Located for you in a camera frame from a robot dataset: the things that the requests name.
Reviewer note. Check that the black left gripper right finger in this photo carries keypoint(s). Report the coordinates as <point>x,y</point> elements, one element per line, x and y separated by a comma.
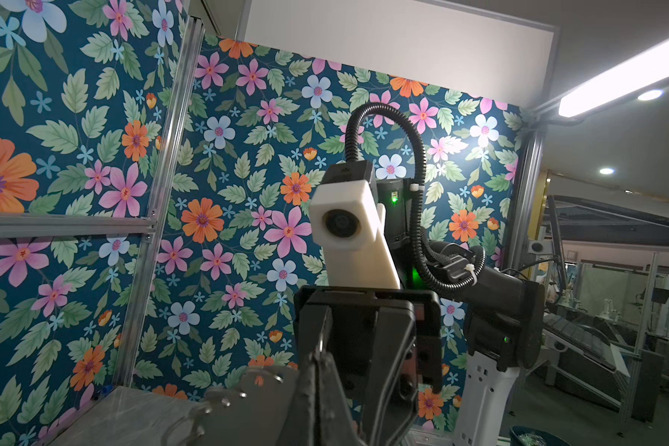
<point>335,425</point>

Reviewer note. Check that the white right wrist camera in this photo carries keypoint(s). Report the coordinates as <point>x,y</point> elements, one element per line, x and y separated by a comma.
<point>348,223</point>

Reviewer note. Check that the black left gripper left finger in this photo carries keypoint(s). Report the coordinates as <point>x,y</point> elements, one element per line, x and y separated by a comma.
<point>301,426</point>

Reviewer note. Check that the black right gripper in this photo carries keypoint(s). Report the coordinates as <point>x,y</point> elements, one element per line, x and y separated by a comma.
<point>372,332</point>

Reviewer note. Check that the ceiling strip light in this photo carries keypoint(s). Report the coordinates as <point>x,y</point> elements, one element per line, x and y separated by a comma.
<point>645,69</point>

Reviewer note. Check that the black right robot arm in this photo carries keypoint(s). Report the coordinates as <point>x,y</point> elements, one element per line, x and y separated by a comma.
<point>503,330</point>

